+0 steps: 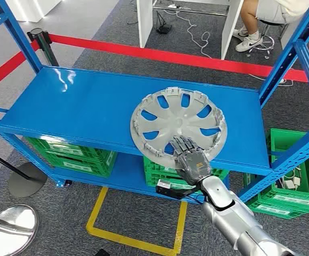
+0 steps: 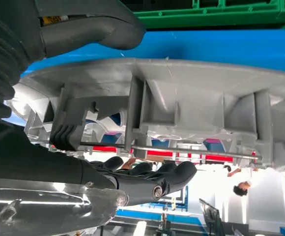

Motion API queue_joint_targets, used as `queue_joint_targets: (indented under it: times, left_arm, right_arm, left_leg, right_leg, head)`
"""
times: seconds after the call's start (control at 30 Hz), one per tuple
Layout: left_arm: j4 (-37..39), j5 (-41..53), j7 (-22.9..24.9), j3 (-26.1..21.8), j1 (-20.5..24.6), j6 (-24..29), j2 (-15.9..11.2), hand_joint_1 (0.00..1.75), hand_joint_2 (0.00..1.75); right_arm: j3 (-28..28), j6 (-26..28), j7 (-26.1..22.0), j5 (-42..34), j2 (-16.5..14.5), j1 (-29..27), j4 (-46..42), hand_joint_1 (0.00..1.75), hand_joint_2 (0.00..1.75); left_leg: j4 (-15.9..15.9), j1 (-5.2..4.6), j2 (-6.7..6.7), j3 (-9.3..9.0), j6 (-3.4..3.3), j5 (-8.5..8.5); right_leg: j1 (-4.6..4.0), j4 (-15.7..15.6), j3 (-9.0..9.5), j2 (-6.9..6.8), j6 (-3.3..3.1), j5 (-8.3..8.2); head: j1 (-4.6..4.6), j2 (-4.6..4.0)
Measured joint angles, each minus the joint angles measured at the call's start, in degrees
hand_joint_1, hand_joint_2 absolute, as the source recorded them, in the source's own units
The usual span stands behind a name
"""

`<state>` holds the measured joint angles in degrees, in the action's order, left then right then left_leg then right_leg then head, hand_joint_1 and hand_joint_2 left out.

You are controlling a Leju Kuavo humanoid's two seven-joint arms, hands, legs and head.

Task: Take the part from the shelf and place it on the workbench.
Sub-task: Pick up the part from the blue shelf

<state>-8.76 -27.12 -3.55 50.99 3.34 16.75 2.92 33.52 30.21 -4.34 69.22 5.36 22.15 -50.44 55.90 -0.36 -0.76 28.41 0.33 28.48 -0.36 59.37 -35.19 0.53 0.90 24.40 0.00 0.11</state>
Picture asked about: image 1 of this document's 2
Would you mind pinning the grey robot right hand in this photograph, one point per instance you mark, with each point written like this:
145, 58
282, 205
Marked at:
193, 164

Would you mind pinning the grey plastic wheel cover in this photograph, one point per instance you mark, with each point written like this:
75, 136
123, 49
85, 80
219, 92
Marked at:
175, 120

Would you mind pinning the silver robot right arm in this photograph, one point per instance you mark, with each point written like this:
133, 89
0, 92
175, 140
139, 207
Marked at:
229, 212

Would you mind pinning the blue metal shelf rack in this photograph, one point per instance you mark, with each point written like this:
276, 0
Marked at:
77, 102

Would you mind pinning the red barrier belt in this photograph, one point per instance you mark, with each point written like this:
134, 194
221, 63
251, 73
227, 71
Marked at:
144, 53
5, 69

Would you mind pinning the black router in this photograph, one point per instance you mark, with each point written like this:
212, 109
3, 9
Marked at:
163, 29

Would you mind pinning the white desk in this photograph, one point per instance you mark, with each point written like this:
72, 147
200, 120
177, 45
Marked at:
145, 21

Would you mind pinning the white power strip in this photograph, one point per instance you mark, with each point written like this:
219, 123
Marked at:
172, 5

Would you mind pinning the person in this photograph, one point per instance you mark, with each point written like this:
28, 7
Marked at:
250, 17

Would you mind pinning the chrome stool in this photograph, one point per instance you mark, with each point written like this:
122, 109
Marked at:
271, 23

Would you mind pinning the black pole stanchion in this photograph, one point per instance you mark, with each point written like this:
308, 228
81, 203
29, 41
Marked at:
28, 180

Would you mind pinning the chrome stanchion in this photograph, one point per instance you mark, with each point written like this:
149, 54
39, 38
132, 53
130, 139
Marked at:
11, 233

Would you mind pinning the black camera mounting bracket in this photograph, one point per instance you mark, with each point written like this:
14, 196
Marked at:
181, 192

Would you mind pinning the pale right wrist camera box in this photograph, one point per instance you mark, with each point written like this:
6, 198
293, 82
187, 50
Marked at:
163, 184

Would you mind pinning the black-topped barrier post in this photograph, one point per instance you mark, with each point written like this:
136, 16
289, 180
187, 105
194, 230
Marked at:
45, 49

